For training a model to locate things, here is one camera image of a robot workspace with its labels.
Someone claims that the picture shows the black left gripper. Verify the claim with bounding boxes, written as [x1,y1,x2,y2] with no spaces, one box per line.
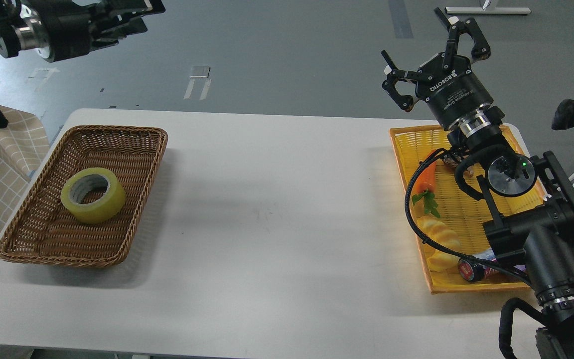
[43,0,166,63]

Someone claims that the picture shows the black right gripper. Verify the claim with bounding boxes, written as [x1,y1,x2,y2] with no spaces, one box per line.
[381,7,494,131]

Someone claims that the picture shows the yellow tape roll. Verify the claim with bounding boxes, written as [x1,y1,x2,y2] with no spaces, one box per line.
[61,167,126,224]

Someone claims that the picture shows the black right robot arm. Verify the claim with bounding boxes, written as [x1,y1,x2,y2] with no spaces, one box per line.
[381,7,574,359]

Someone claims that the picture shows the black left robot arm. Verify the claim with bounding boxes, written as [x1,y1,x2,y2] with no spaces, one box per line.
[0,0,166,129]

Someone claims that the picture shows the white stand base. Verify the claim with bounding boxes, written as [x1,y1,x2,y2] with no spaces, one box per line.
[444,0,532,15]

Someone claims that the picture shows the brown toy animal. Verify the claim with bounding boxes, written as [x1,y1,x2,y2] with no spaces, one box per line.
[440,153,475,178]

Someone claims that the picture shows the orange toy carrot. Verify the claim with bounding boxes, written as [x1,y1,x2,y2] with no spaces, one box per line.
[412,162,441,218]

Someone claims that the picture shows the yellow plastic basket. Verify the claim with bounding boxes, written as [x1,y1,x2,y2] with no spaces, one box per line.
[390,125,545,295]

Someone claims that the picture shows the yellow toy croissant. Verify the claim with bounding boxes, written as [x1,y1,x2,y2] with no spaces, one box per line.
[417,215,461,272]

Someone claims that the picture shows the small dark jar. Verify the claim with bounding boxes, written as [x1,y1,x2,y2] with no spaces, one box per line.
[456,248,499,283]

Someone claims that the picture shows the brown wicker basket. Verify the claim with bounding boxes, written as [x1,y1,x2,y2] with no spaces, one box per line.
[0,125,168,268]

